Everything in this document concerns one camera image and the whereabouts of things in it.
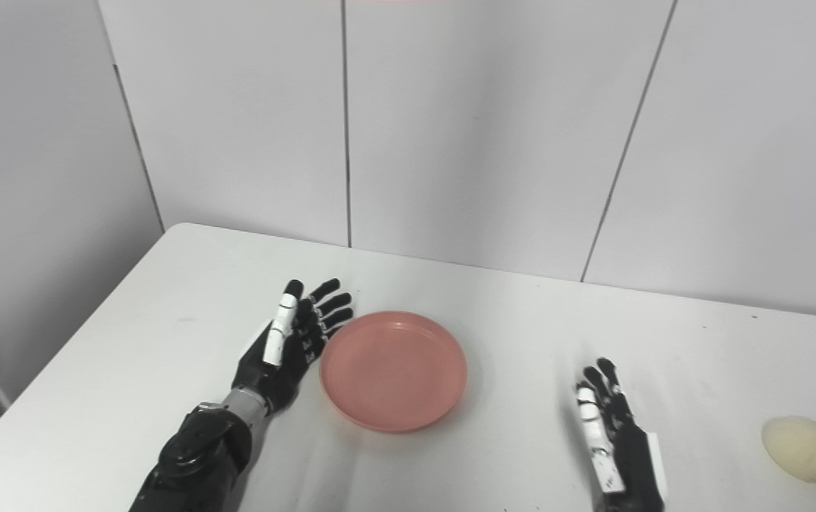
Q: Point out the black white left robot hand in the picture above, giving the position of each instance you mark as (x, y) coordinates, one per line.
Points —
(280, 377)

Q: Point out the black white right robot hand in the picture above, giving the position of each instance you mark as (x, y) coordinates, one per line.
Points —
(628, 462)

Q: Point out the pink round plate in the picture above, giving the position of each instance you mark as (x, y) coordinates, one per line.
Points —
(394, 370)

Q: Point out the cream steamed bun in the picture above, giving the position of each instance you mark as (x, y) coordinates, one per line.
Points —
(802, 449)

